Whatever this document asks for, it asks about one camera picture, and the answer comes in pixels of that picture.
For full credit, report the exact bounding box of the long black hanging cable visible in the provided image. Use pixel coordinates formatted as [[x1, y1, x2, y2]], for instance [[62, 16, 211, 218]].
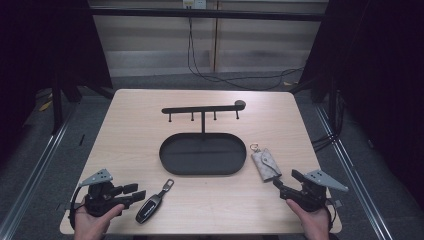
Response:
[[186, 16, 305, 92]]

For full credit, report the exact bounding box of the bundle of black floor cables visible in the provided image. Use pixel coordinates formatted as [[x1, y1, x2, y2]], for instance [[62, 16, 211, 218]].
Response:
[[310, 132, 338, 153]]

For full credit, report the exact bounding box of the yellow scrap on floor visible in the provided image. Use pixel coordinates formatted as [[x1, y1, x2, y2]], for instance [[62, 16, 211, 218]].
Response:
[[37, 99, 54, 113]]

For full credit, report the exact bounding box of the black car key fob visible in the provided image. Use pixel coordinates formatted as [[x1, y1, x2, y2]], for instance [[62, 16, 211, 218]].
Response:
[[135, 178, 175, 225]]

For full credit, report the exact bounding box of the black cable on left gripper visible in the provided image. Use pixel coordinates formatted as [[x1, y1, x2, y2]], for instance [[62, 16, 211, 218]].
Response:
[[68, 185, 84, 231]]

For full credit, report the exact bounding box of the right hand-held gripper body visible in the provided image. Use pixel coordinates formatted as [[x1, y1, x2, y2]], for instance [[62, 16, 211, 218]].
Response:
[[293, 169, 349, 213]]

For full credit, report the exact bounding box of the black stand leg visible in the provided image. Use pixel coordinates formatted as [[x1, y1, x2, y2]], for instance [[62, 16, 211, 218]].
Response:
[[50, 74, 65, 135]]

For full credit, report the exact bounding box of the black horizontal bar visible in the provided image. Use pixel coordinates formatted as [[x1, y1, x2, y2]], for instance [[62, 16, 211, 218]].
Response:
[[89, 7, 329, 23]]

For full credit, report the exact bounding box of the metal floor rail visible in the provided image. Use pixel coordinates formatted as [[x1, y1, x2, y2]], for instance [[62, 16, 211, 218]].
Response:
[[314, 103, 396, 240], [0, 108, 78, 240]]

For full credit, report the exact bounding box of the dark curtain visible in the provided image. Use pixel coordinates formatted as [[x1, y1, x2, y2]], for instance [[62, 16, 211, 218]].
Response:
[[0, 0, 113, 164], [289, 0, 424, 209]]

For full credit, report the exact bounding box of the person's left hand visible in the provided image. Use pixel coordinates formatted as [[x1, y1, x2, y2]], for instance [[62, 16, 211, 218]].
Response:
[[73, 203, 126, 240]]

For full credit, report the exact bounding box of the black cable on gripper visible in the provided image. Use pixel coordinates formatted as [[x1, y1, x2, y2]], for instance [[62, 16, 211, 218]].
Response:
[[327, 204, 335, 232], [68, 185, 84, 231]]

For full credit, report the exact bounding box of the person's right hand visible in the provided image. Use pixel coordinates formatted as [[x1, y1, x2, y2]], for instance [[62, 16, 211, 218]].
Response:
[[285, 198, 331, 240]]

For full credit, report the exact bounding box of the beige key pouch with ring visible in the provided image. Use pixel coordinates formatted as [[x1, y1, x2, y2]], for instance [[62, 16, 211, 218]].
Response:
[[250, 143, 283, 183]]

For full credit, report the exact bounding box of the black key stand with tray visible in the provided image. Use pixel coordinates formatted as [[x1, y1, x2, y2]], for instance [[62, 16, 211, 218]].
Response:
[[159, 99, 248, 177]]

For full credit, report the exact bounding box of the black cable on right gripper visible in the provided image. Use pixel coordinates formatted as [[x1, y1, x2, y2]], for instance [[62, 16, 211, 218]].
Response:
[[327, 204, 335, 232]]

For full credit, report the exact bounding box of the white wall outlet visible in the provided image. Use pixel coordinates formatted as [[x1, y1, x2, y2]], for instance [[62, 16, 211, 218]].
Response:
[[182, 0, 208, 10]]

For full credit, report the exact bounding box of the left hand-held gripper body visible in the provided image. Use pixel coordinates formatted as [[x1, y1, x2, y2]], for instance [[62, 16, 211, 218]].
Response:
[[78, 168, 129, 218]]

